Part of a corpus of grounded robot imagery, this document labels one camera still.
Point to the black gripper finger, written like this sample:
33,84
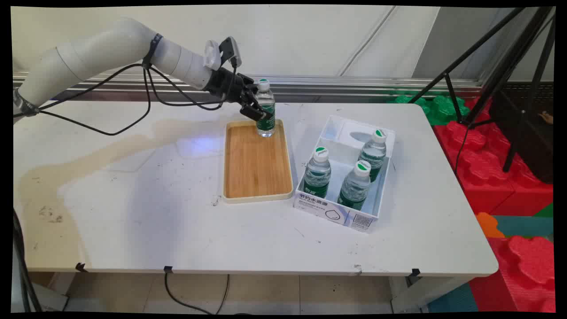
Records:
257,114
251,87

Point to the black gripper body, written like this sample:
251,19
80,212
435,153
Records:
226,86

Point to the water bottle green label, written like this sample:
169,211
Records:
317,175
354,188
373,155
266,129

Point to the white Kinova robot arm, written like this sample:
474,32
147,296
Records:
110,48

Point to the bamboo wooden tray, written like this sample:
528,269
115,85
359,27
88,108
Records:
257,168

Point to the white cardboard box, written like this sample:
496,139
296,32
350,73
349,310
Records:
339,215

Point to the green foam blocks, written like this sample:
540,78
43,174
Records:
438,108

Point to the red foam block stack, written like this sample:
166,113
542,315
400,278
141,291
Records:
483,173

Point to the white table leg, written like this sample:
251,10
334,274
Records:
425,292
53,288

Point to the black tripod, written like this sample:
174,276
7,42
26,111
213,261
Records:
505,66

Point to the orange foam piece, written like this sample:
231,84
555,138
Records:
487,225

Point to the dark black cabinet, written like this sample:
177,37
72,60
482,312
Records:
531,146

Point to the teal foam mat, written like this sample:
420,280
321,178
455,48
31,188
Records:
527,226

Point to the wrist camera on white mount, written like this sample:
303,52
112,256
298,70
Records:
228,48

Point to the metal wall rail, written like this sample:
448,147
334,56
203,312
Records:
336,86

